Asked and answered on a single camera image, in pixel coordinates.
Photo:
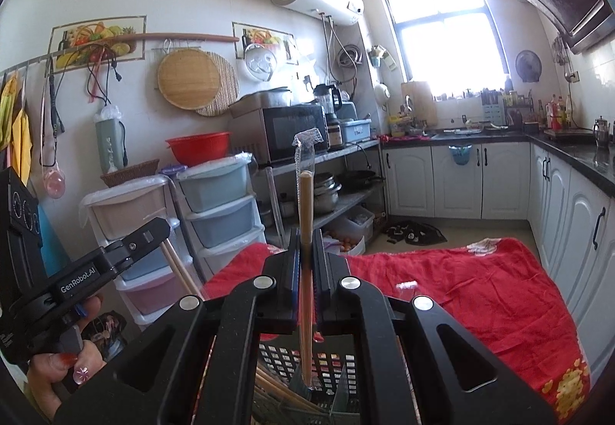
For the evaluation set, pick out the person's left hand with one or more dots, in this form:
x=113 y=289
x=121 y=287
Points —
x=48 y=382

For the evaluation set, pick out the knife block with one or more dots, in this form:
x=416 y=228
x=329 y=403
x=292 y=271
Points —
x=492 y=108

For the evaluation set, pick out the round woven mat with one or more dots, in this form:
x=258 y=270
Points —
x=229 y=88

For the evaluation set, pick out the wide fruit wall poster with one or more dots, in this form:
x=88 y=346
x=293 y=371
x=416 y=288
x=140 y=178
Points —
x=96 y=36

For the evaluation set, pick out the long wooden rolling pin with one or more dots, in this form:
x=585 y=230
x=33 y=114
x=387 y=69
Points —
x=192 y=37

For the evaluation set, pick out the round grey wall fixture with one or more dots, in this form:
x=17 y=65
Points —
x=528 y=64

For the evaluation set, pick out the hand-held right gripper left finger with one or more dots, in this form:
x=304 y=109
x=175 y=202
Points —
x=294 y=281

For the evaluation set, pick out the red plastic colander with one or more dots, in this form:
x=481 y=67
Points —
x=197 y=146

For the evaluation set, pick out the clear plastic container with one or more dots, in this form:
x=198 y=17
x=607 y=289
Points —
x=360 y=225

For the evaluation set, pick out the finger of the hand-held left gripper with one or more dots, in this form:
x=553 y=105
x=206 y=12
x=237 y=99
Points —
x=144 y=237

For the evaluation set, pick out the black kitchen countertop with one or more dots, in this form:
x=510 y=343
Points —
x=576 y=156

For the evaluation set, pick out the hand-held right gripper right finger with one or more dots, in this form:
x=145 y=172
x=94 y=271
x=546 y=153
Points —
x=318 y=281

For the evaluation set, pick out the pink round hanging pouch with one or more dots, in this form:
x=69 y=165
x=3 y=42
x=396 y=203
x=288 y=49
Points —
x=54 y=182

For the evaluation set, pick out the yellow hanging cloths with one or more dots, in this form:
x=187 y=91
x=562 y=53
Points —
x=21 y=137

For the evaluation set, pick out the red floral blanket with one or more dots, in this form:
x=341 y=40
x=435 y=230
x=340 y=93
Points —
x=480 y=290

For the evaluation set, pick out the black cloth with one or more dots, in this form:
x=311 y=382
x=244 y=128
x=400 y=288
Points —
x=418 y=233

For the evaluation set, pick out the black blender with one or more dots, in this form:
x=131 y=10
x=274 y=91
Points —
x=329 y=103

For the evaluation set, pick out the light blue board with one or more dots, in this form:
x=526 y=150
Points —
x=50 y=242

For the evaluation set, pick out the stacked steel pots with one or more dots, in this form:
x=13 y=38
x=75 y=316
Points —
x=326 y=197

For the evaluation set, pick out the white kitchen cabinets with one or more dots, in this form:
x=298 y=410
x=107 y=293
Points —
x=504 y=180

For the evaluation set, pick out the glass pot lid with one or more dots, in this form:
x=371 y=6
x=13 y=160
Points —
x=262 y=62

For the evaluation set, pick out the wooden cutting board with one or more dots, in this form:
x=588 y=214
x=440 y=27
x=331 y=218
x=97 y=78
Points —
x=423 y=98

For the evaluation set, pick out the green plastic utensil basket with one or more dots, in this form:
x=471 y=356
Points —
x=331 y=372

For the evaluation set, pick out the clear plastic wrapper piece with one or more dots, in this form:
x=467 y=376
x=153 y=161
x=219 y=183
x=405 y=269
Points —
x=406 y=284

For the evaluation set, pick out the green hanging bag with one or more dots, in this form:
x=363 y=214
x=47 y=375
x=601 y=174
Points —
x=109 y=141

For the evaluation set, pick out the grey-blue storage box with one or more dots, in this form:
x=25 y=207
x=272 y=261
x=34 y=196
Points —
x=355 y=132

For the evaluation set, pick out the blue bag on cabinet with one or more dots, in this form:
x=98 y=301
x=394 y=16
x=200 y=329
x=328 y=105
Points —
x=460 y=156

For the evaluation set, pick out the blue plastic drawer unit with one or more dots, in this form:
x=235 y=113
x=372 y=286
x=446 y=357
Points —
x=216 y=187

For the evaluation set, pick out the kitchen window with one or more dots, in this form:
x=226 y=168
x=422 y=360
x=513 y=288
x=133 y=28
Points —
x=442 y=21

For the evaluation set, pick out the brown wicker basket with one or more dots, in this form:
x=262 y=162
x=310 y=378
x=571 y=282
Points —
x=129 y=173

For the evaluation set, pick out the row of condiment bottles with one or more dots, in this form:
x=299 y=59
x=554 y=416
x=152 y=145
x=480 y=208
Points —
x=557 y=113

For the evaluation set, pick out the small fruit wall poster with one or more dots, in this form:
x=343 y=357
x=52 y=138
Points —
x=259 y=33

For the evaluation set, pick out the printed bag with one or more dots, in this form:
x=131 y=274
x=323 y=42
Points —
x=108 y=333

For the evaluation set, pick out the round bamboo board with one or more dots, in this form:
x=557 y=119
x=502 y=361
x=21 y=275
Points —
x=187 y=79

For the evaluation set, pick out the metal kitchen shelf rack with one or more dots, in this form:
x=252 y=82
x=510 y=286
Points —
x=346 y=204

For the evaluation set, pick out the black microwave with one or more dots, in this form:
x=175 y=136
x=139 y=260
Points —
x=293 y=129

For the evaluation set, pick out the black wok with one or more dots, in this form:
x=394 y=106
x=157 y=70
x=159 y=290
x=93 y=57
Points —
x=360 y=180

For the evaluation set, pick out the plastic-wrapped wooden chopstick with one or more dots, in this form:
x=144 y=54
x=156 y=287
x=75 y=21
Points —
x=306 y=199

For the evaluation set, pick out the bundle of wooden chopsticks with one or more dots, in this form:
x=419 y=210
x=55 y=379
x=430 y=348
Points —
x=283 y=394

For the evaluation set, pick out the beige plastic drawer unit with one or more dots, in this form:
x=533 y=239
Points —
x=125 y=209

